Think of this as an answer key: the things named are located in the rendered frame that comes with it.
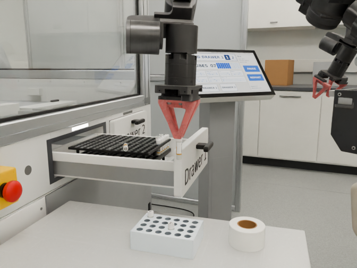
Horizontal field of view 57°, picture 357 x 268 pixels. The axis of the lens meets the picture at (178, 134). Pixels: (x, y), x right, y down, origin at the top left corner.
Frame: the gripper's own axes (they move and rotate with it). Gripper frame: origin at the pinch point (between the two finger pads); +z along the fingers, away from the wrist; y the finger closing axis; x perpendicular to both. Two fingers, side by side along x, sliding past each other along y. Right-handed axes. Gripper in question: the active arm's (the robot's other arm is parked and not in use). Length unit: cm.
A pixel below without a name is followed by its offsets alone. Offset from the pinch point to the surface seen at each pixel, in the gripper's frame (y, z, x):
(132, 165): -9.4, 10.1, -13.5
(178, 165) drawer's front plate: -7.3, 8.2, -1.7
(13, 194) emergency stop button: 11.8, 11.6, -27.7
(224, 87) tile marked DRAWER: -108, -5, -6
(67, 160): -9.6, 10.8, -30.8
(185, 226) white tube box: -0.3, 18.6, 1.9
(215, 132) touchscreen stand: -114, 20, -11
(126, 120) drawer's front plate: -48, 6, -33
